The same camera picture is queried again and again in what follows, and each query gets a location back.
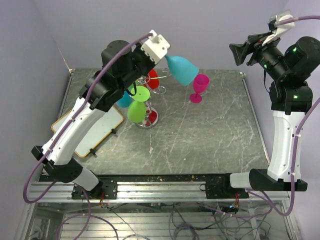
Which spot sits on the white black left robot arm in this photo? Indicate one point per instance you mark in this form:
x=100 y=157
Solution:
x=122 y=64

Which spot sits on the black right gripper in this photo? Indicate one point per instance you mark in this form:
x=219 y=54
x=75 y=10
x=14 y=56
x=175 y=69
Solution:
x=241 y=51

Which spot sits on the blue plastic wine glass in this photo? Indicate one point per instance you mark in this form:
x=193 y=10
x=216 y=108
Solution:
x=125 y=101

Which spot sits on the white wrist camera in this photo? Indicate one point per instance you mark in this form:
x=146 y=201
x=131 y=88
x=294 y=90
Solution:
x=155 y=47
x=279 y=25

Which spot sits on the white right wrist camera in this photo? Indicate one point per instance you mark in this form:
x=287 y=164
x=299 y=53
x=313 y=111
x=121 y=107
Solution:
x=279 y=25

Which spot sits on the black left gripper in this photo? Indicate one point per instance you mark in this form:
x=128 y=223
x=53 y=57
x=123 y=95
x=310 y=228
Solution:
x=139 y=50

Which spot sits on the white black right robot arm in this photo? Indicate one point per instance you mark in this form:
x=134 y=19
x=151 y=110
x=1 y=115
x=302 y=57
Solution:
x=291 y=101

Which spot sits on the pink plastic wine glass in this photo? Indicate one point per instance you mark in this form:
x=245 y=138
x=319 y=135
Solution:
x=200 y=84

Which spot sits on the aluminium rail frame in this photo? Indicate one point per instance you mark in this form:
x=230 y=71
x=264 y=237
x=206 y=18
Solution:
x=162 y=176

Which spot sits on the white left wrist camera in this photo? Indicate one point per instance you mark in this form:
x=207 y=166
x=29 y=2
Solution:
x=155 y=47

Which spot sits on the white board yellow frame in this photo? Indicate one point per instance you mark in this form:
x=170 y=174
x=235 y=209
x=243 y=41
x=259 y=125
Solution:
x=100 y=132

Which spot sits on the teal plastic wine glass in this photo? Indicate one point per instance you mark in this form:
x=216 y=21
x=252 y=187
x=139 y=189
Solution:
x=181 y=69

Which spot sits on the green plastic wine glass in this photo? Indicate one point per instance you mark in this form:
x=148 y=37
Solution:
x=137 y=109

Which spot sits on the red plastic wine glass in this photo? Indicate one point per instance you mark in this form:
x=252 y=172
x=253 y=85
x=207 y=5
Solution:
x=152 y=80

